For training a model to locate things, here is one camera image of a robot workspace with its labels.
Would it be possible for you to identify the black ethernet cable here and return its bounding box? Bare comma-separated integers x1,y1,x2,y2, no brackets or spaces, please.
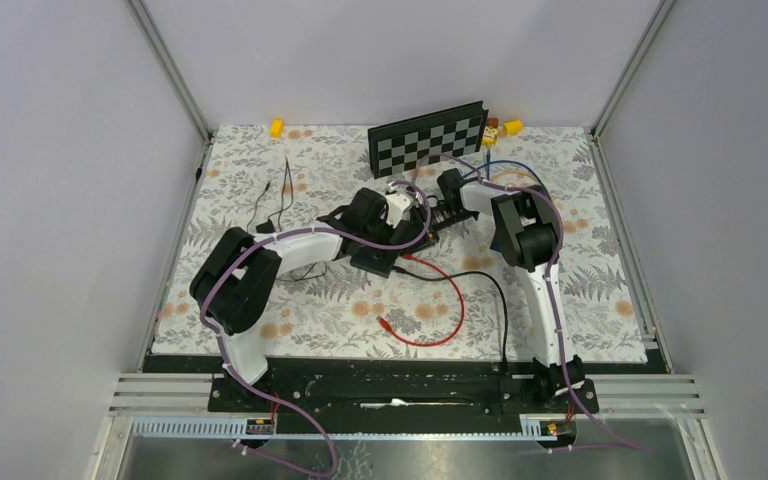
393,264,510,364

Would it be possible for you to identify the yellow ethernet cable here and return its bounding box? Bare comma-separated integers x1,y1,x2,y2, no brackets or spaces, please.
493,169,541,185

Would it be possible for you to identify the red ethernet cable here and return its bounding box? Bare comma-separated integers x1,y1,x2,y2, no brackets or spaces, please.
377,253,466,348

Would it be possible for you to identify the black ribbed network switch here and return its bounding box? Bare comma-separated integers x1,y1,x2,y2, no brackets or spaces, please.
490,230,503,253

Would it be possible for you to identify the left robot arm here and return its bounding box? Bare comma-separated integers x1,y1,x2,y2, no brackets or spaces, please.
190,182,432,411

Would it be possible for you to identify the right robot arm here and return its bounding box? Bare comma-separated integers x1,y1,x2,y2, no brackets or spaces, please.
437,169,573,368

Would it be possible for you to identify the checkerboard calibration board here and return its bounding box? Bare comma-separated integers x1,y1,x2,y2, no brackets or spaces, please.
367,101,489,179

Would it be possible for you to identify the floral patterned table mat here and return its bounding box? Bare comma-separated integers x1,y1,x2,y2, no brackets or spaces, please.
151,125,646,363

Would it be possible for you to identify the small toy figure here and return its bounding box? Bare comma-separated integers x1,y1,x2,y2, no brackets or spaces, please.
481,117,499,149

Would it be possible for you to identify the yellow block right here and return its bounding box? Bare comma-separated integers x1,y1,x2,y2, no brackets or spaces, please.
502,120,524,136

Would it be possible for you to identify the yellow block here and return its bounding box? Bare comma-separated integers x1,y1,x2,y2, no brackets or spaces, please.
502,120,524,136
269,119,285,139

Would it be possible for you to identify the yellow block left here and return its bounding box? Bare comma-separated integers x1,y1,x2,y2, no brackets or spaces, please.
269,119,285,139

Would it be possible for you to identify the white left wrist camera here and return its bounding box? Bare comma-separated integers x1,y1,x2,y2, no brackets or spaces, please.
384,191,417,228

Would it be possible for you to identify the thin black power cable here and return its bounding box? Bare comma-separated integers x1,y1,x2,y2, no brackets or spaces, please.
249,156,329,283

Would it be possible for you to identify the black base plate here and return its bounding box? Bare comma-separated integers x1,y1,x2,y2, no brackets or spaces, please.
114,355,665,436

